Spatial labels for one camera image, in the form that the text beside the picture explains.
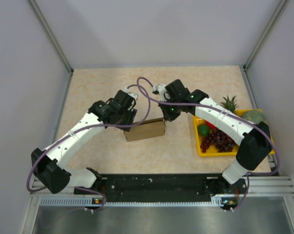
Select aluminium frame post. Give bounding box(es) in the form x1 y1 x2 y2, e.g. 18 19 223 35
27 0 74 75
242 0 290 74

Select green melon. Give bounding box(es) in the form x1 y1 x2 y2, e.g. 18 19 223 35
241 110 266 124

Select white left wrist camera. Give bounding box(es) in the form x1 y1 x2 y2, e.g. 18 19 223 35
123 88 138 101

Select brown cardboard box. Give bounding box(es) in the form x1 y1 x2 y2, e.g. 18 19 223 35
124 118 166 142

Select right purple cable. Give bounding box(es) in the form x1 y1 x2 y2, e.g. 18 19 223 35
136 77 280 212

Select green lime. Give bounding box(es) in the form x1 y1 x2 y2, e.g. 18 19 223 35
197 124 210 137

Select left aluminium frame post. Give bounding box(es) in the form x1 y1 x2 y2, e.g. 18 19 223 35
27 0 74 75

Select orange pineapple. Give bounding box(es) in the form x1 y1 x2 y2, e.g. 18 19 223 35
220 96 238 114

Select purple grape bunch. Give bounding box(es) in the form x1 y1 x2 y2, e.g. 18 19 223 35
200 129 236 153

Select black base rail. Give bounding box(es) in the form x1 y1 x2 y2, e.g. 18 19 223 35
73 174 247 203

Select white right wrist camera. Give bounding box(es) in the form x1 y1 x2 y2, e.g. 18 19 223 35
152 84 170 101

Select right aluminium frame post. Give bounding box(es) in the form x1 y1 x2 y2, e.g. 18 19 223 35
242 0 290 74

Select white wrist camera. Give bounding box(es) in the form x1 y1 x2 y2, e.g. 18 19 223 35
152 84 170 101
123 88 138 101

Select red apple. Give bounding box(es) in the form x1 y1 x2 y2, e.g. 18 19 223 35
205 121 216 130

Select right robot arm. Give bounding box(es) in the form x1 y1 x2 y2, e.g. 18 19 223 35
152 79 272 193

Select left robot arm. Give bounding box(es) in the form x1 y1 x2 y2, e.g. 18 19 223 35
31 89 138 194

